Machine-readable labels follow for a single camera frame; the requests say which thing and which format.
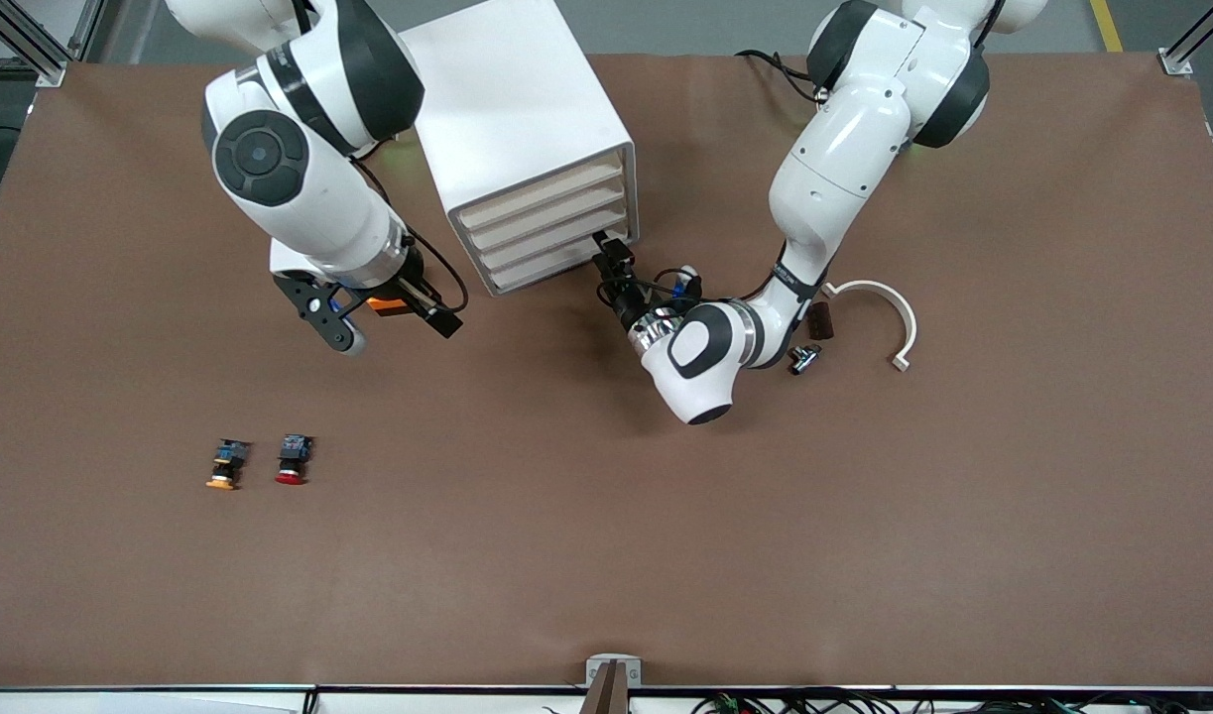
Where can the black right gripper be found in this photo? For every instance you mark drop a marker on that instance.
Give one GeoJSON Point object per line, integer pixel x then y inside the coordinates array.
{"type": "Point", "coordinates": [415, 295]}

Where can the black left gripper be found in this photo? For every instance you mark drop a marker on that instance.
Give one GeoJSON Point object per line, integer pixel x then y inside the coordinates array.
{"type": "Point", "coordinates": [627, 306]}

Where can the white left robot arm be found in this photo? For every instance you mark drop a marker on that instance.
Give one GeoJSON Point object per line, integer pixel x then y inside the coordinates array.
{"type": "Point", "coordinates": [834, 169]}

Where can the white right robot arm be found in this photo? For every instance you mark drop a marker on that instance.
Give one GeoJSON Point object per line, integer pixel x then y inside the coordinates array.
{"type": "Point", "coordinates": [299, 188]}

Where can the red mushroom push button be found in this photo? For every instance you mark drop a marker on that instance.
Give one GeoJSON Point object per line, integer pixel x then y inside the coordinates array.
{"type": "Point", "coordinates": [294, 458]}

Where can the yellow mushroom push button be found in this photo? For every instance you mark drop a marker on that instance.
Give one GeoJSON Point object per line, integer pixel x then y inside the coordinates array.
{"type": "Point", "coordinates": [227, 464]}

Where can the small silver metal fitting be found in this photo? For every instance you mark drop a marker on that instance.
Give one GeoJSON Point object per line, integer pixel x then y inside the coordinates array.
{"type": "Point", "coordinates": [804, 359]}

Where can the small brown block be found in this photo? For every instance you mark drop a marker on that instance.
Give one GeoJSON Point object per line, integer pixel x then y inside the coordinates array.
{"type": "Point", "coordinates": [821, 322]}

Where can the brown tapered strip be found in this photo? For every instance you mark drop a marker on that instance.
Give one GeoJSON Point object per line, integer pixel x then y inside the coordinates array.
{"type": "Point", "coordinates": [606, 694]}

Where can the orange button enclosure box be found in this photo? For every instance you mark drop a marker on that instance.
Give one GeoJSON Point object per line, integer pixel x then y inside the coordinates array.
{"type": "Point", "coordinates": [388, 305]}

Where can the white curved plastic bracket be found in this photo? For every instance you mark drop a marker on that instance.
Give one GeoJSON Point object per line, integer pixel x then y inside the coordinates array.
{"type": "Point", "coordinates": [904, 317]}

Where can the grey metal table bracket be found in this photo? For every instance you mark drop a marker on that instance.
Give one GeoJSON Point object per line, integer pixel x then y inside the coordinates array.
{"type": "Point", "coordinates": [614, 669]}

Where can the aluminium frame post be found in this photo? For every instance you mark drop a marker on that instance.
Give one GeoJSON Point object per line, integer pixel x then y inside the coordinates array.
{"type": "Point", "coordinates": [31, 40]}
{"type": "Point", "coordinates": [1196, 40]}

